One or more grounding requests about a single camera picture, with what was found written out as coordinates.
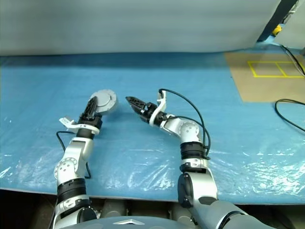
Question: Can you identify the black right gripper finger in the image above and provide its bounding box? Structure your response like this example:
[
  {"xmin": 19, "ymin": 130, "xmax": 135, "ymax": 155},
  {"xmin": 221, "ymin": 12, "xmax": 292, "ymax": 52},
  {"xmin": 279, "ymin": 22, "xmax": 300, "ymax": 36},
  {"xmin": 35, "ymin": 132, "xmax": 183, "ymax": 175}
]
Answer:
[
  {"xmin": 129, "ymin": 102, "xmax": 144, "ymax": 115},
  {"xmin": 125, "ymin": 96, "xmax": 148, "ymax": 109}
]

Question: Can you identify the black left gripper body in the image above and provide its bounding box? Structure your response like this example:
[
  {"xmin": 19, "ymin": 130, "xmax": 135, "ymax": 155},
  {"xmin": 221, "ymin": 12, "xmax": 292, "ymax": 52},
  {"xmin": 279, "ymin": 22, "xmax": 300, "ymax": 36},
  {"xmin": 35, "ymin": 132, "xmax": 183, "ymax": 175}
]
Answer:
[{"xmin": 78, "ymin": 113, "xmax": 103, "ymax": 130}]

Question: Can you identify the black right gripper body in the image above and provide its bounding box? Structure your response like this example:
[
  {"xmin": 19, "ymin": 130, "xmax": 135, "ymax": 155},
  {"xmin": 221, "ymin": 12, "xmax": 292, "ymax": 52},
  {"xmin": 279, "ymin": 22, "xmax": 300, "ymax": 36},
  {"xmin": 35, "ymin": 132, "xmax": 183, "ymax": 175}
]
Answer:
[{"xmin": 139, "ymin": 102, "xmax": 158, "ymax": 123}]

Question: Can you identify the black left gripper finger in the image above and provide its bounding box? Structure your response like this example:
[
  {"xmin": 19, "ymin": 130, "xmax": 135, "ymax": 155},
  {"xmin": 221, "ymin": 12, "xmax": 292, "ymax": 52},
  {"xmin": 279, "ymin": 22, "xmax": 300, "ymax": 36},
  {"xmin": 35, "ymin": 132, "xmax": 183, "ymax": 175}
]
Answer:
[{"xmin": 84, "ymin": 96, "xmax": 99, "ymax": 117}]

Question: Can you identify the silver finned motor rotor cover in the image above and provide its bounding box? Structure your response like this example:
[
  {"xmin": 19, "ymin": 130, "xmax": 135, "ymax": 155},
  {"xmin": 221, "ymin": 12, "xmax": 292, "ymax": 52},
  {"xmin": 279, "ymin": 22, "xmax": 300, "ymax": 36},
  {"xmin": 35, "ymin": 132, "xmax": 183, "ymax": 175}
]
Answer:
[{"xmin": 90, "ymin": 89, "xmax": 118, "ymax": 113}]

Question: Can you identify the blue foam table sheet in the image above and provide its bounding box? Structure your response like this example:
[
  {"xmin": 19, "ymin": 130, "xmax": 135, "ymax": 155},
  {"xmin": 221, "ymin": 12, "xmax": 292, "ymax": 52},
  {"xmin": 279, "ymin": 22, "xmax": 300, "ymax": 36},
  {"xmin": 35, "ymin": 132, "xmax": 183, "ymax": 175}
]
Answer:
[{"xmin": 0, "ymin": 39, "xmax": 305, "ymax": 206}]

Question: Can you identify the white backdrop board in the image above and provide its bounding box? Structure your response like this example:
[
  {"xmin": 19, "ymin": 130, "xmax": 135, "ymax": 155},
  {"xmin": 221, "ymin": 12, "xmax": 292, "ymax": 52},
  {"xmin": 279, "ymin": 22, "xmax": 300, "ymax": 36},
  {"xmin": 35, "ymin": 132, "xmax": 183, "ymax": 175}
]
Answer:
[{"xmin": 0, "ymin": 0, "xmax": 282, "ymax": 57}]

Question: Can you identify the grey rounded cylinder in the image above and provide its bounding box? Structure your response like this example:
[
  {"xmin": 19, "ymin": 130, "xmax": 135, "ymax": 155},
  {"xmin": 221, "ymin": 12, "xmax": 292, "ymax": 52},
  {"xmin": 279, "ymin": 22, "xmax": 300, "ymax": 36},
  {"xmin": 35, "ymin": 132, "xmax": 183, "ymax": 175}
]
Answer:
[
  {"xmin": 101, "ymin": 199, "xmax": 127, "ymax": 218},
  {"xmin": 169, "ymin": 202, "xmax": 184, "ymax": 217}
]

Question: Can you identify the grey robot torso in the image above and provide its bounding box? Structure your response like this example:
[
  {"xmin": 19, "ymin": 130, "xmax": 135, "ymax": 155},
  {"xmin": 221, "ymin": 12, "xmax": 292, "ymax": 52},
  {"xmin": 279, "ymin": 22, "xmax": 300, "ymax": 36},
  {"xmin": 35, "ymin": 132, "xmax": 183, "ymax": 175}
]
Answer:
[{"xmin": 71, "ymin": 216, "xmax": 191, "ymax": 229}]

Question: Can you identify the brown cardboard sheet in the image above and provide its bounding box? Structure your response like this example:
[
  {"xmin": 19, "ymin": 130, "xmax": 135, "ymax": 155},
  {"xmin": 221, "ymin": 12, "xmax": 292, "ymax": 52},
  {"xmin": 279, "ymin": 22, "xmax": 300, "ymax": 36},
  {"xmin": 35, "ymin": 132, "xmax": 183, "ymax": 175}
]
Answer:
[{"xmin": 224, "ymin": 52, "xmax": 305, "ymax": 103}]

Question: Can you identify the dark blue stand leg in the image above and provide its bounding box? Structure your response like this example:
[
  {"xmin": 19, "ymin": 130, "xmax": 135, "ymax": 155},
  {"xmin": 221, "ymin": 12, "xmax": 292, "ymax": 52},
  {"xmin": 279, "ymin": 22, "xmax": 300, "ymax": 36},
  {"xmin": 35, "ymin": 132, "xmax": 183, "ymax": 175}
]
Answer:
[{"xmin": 256, "ymin": 0, "xmax": 300, "ymax": 42}]

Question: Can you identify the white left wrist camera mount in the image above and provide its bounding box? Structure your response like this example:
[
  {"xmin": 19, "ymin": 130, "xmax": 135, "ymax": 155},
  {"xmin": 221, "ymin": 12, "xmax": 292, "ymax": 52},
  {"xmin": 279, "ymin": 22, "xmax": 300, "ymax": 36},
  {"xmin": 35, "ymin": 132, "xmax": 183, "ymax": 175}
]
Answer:
[{"xmin": 59, "ymin": 116, "xmax": 100, "ymax": 135}]

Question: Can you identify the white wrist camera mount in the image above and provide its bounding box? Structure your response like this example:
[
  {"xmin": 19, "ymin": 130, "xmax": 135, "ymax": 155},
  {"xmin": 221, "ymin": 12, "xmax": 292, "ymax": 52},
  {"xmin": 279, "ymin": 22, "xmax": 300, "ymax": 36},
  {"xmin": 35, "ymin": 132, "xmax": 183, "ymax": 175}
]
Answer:
[
  {"xmin": 149, "ymin": 90, "xmax": 168, "ymax": 126},
  {"xmin": 59, "ymin": 116, "xmax": 100, "ymax": 135}
]

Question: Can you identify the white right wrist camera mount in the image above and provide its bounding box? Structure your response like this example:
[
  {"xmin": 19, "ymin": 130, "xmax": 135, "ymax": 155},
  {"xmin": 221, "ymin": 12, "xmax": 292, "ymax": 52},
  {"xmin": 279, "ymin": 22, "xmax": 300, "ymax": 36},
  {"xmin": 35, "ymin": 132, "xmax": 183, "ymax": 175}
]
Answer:
[{"xmin": 149, "ymin": 90, "xmax": 168, "ymax": 126}]

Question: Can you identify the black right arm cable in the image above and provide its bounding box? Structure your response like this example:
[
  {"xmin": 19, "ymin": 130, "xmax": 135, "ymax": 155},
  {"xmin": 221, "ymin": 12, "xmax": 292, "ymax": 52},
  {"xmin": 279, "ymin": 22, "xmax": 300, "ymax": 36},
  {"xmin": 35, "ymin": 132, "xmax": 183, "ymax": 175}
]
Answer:
[{"xmin": 158, "ymin": 88, "xmax": 211, "ymax": 161}]

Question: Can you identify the black looped cable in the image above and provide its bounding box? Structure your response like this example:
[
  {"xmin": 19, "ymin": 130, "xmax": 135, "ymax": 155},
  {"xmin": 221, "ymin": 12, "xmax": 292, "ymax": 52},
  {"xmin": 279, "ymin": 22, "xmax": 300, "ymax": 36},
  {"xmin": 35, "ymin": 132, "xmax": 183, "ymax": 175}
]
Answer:
[{"xmin": 274, "ymin": 98, "xmax": 305, "ymax": 133}]

